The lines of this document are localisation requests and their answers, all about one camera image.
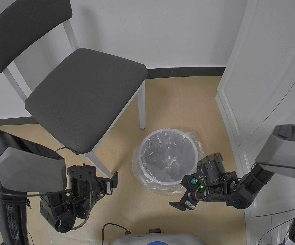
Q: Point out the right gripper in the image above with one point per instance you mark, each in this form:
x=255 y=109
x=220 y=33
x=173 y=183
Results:
x=193 y=196

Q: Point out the white trash bin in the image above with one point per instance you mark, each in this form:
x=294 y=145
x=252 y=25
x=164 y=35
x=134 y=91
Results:
x=143 y=167

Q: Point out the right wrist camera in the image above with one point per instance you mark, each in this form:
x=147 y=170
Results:
x=187 y=181

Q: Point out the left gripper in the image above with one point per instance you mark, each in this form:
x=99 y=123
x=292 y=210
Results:
x=106 y=186

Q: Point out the clear plastic bag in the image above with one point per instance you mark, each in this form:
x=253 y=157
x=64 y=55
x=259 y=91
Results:
x=200 y=147

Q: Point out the white wardrobe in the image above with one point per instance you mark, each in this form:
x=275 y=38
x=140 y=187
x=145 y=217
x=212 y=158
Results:
x=265 y=60

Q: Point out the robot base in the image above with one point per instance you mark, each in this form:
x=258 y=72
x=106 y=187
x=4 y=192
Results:
x=157 y=238

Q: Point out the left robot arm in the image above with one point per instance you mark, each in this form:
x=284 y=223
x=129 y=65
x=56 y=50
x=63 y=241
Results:
x=22 y=162

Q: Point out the white chair with grey cushions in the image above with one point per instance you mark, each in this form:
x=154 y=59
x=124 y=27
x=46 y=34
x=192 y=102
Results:
x=86 y=90

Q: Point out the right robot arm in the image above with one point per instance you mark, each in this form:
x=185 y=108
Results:
x=283 y=147

